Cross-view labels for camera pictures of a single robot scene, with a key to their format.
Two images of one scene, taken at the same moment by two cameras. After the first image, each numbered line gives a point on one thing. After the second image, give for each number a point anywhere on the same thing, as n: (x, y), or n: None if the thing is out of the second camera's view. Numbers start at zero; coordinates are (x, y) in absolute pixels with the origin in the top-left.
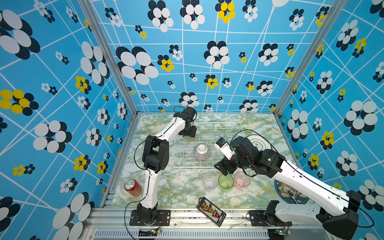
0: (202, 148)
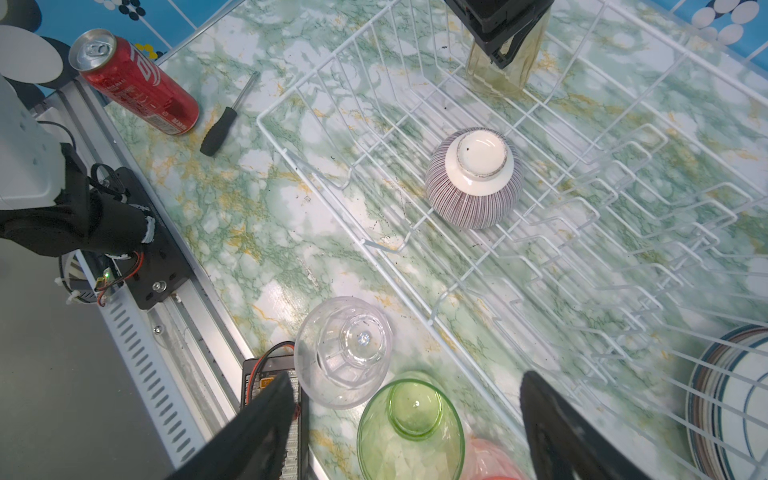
0: (474, 178)
